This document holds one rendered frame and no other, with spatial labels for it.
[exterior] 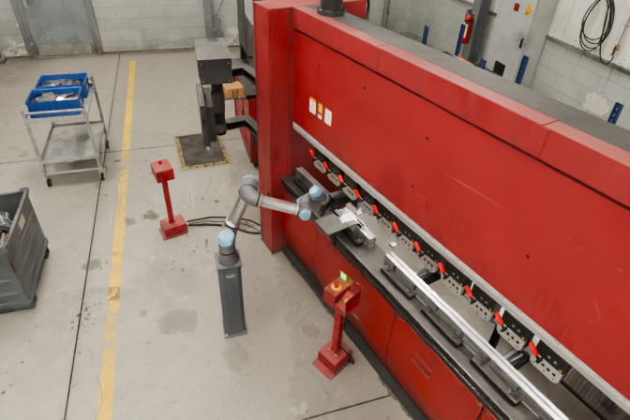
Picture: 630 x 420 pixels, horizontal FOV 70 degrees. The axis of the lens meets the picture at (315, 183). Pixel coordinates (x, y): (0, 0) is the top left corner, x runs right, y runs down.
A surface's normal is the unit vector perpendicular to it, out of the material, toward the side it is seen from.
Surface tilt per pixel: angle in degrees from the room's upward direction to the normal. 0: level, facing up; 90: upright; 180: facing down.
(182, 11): 90
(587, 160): 90
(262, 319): 0
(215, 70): 90
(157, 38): 90
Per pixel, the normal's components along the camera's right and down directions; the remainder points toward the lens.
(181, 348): 0.04, -0.82
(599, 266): -0.85, 0.27
